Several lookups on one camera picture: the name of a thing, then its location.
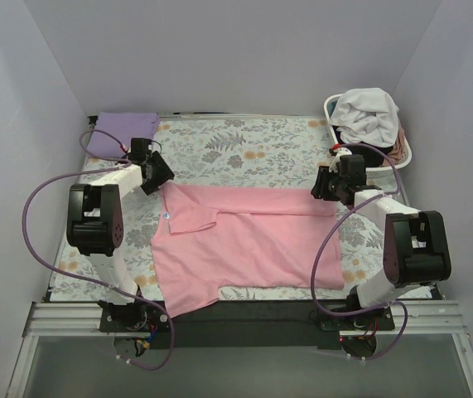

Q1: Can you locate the pink t shirt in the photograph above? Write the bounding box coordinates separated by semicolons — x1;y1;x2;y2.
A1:
151;182;345;317

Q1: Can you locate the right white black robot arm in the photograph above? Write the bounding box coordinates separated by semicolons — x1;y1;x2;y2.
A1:
310;146;451;318

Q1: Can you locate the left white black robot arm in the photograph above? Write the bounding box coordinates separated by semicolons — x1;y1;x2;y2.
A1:
66;138;174;329

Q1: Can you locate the black garment in basket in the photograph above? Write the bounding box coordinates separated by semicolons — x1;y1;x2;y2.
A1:
348;143;393;167

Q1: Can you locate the white laundry basket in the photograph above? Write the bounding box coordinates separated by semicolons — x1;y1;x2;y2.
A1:
323;93;413;179

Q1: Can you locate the brown garment in basket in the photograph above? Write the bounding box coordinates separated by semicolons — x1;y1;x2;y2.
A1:
382;125;407;167

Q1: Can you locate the folded purple t shirt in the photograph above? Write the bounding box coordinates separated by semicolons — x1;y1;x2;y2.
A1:
87;112;161;158

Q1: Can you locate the white t shirt in basket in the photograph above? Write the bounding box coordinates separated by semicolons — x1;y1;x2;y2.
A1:
330;88;399;148

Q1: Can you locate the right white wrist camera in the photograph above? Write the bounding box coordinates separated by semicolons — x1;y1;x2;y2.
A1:
330;145;352;168

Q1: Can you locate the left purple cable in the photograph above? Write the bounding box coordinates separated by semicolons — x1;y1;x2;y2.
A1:
21;129;176;371

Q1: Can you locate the purple cable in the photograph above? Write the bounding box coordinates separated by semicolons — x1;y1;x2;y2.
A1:
21;129;176;371
309;143;408;362

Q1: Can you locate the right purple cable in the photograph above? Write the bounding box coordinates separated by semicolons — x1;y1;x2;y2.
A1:
309;143;408;362

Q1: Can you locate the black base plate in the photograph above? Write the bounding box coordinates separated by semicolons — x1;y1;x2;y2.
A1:
98;299;395;350

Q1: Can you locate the aluminium frame rail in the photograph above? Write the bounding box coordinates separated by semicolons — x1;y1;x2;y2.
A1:
7;300;473;397

